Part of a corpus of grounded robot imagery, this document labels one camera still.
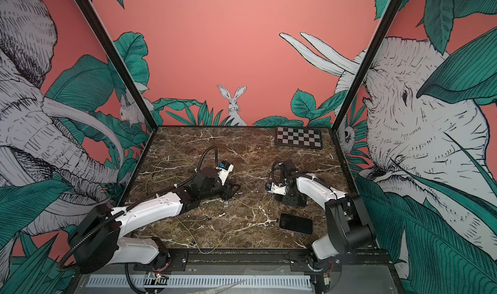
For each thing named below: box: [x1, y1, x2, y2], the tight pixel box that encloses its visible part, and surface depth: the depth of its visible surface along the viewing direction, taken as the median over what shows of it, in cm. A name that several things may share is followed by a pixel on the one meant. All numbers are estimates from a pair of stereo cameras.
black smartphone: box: [279, 213, 314, 236], surface depth 86 cm
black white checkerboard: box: [274, 126, 323, 150], surface depth 116 cm
